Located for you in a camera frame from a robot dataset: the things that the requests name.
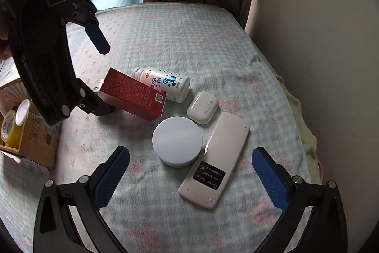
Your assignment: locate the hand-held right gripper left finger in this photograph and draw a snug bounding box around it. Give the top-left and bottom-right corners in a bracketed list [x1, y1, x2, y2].
[34, 146, 131, 253]

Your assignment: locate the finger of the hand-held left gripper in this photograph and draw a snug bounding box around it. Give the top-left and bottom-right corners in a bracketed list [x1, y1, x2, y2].
[69, 0, 111, 55]
[72, 79, 115, 117]

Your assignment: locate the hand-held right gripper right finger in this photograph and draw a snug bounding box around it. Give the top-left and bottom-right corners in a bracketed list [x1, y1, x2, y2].
[252, 147, 347, 253]

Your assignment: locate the red carton box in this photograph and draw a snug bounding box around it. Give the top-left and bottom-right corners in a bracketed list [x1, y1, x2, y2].
[98, 67, 167, 121]

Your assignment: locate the pale green blanket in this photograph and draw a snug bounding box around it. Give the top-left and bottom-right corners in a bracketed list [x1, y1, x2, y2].
[257, 42, 323, 185]

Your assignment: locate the white remote control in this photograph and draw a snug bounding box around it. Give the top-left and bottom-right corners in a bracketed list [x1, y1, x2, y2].
[177, 111, 251, 210]

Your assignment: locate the white tape roll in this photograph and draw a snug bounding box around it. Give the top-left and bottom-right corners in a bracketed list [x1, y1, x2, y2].
[15, 99, 32, 126]

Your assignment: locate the cardboard box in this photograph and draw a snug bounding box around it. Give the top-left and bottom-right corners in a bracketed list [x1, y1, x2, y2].
[0, 79, 61, 170]

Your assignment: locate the round white tin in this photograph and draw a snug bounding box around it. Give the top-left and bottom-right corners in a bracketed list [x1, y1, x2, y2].
[152, 117, 204, 167]

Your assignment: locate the checked floral bed sheet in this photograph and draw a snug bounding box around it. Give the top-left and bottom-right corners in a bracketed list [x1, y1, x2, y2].
[0, 1, 322, 253]

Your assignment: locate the white pill bottle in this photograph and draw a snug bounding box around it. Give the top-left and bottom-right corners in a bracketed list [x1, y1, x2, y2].
[132, 66, 190, 103]

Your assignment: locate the yellow tape roll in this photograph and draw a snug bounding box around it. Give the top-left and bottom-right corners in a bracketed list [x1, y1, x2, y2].
[0, 110, 23, 148]

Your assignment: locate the white earbuds case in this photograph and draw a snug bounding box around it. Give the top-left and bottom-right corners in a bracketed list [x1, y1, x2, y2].
[186, 91, 220, 125]

